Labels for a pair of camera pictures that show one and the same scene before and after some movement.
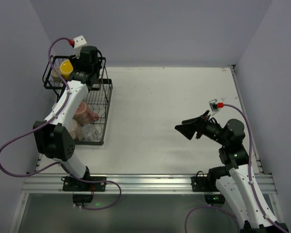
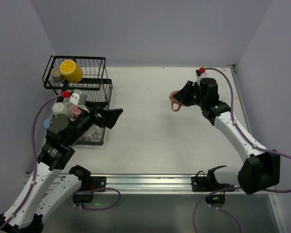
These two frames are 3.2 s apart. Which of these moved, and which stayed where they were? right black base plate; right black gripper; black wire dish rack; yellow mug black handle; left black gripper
Moved: left black gripper; right black gripper
Stayed: right black base plate; black wire dish rack; yellow mug black handle
